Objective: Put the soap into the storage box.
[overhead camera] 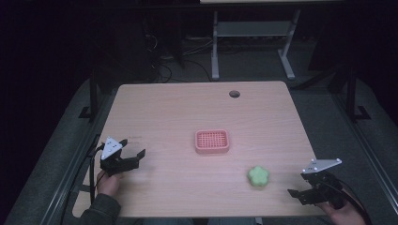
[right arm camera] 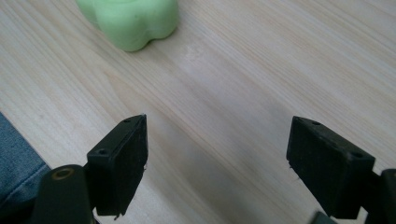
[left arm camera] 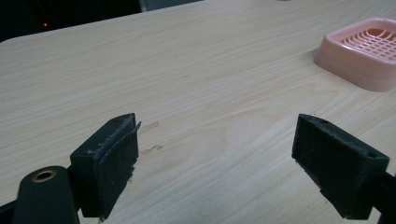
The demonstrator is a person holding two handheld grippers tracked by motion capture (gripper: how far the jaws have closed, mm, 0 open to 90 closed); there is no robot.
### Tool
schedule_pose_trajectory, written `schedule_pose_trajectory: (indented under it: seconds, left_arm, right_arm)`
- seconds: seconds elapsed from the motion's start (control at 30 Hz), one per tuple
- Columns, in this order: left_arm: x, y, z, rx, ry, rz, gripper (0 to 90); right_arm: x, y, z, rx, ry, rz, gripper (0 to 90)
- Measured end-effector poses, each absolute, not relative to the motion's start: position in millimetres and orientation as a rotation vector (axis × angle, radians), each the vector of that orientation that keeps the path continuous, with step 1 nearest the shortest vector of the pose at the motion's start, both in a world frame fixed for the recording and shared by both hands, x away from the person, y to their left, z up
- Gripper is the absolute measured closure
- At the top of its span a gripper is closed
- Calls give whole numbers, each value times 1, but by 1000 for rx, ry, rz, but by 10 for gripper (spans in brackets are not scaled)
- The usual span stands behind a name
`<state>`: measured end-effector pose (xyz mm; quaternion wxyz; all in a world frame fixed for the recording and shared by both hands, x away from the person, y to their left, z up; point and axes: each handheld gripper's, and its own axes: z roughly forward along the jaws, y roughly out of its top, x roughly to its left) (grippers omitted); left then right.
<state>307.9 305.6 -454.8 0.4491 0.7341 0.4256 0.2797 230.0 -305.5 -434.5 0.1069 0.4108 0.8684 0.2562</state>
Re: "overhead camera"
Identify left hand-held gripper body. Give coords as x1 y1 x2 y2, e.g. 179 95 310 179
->
99 136 141 177

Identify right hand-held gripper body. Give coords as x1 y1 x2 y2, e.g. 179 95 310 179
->
299 157 346 210

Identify green flower-shaped soap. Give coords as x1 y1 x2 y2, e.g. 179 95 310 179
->
247 165 270 188

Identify pink soap dish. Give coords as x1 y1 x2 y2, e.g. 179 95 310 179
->
194 128 231 155

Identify person's left hand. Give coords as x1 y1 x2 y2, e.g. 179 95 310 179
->
96 170 124 198

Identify person's right hand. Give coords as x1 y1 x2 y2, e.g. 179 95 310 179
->
316 200 368 225

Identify black metal stand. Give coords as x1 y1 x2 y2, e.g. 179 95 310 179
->
344 64 372 124
78 67 101 123

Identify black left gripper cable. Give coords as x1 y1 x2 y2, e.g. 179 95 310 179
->
87 134 107 205

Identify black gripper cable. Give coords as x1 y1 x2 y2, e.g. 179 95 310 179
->
87 134 107 205
336 177 374 225

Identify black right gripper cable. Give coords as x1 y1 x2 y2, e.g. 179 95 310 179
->
336 177 374 225

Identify black floor cables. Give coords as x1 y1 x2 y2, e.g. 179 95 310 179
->
142 31 214 83

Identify white metal desk frame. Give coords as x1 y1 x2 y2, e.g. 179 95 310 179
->
210 8 302 81

